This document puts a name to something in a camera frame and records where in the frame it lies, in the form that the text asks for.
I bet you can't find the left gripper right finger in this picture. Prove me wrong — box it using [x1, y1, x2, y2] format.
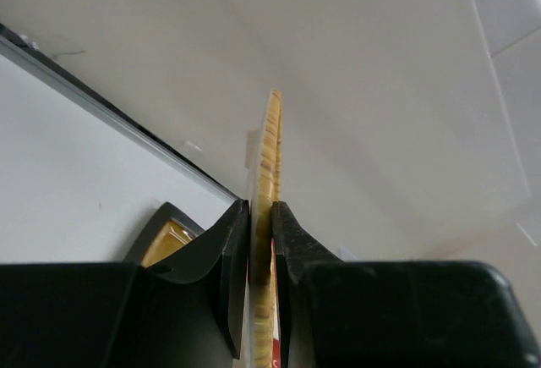
[271, 201, 540, 367]

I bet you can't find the black yellow square plate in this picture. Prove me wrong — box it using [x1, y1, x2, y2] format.
[123, 202, 205, 268]

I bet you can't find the red teal floral plate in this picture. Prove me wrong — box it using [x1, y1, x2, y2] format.
[270, 241, 292, 367]

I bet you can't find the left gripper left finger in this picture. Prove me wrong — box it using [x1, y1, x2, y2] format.
[1, 200, 249, 367]

